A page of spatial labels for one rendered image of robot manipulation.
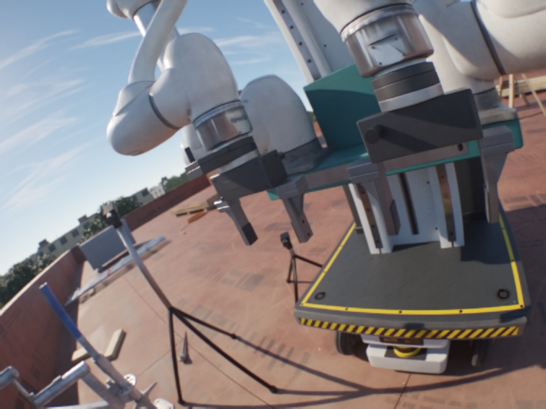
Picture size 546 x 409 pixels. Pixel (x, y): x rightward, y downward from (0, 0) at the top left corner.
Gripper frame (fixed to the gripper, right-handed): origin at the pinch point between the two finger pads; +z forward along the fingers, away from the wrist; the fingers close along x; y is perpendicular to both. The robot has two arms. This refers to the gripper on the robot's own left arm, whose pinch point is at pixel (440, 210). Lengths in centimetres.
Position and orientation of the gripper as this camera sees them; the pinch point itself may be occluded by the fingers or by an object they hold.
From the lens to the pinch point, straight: 32.3
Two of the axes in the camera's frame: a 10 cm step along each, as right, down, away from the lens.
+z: 4.0, 8.8, 2.4
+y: -5.6, 4.5, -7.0
